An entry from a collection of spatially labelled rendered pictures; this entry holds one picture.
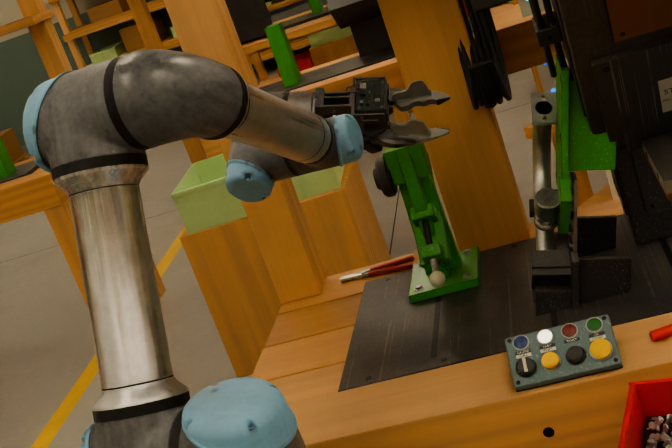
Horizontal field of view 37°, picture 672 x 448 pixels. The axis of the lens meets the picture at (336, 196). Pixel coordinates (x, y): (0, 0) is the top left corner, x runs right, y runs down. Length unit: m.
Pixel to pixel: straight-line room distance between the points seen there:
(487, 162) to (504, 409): 0.63
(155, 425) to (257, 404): 0.13
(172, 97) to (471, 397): 0.62
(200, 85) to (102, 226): 0.20
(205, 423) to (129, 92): 0.38
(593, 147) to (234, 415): 0.72
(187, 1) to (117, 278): 0.85
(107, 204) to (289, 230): 0.85
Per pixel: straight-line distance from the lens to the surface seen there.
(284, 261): 2.06
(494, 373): 1.53
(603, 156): 1.58
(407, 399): 1.53
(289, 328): 1.97
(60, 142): 1.24
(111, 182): 1.23
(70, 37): 11.66
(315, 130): 1.44
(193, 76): 1.20
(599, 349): 1.44
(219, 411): 1.15
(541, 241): 1.66
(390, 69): 2.00
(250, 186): 1.56
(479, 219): 1.99
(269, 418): 1.13
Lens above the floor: 1.62
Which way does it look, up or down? 16 degrees down
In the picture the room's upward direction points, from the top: 20 degrees counter-clockwise
